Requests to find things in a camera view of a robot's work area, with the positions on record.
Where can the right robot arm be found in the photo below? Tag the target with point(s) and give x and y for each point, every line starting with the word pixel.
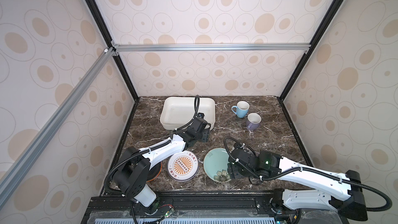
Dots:
pixel 342 193

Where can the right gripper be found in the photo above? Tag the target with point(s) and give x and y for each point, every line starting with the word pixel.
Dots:
pixel 231 171

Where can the light blue mug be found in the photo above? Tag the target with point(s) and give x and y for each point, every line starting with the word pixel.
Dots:
pixel 240 109

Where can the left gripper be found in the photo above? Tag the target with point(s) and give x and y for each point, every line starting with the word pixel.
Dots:
pixel 205 133

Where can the left diagonal aluminium rail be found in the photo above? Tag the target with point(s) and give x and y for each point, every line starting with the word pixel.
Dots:
pixel 27 159

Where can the black frame post right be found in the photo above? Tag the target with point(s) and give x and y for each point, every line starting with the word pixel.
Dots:
pixel 325 23

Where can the horizontal aluminium rail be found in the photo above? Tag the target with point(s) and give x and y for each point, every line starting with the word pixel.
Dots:
pixel 211 47

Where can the black frame post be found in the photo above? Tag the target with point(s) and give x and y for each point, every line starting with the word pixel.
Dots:
pixel 325 23
pixel 103 29

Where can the orange bowl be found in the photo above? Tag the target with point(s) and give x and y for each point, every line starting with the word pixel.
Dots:
pixel 154 172

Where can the white plate orange sunburst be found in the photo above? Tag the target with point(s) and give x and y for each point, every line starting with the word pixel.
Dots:
pixel 183 166

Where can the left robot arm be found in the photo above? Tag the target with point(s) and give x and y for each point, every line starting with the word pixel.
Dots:
pixel 129 177

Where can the white plastic bin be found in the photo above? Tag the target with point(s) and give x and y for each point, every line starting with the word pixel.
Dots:
pixel 178 111

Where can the mint green flower plate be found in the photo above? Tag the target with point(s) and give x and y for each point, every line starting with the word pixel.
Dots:
pixel 216 165

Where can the black frame post left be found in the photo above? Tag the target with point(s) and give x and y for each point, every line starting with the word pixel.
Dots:
pixel 103 29

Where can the purple mug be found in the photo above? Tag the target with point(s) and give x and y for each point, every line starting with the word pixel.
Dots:
pixel 253 121

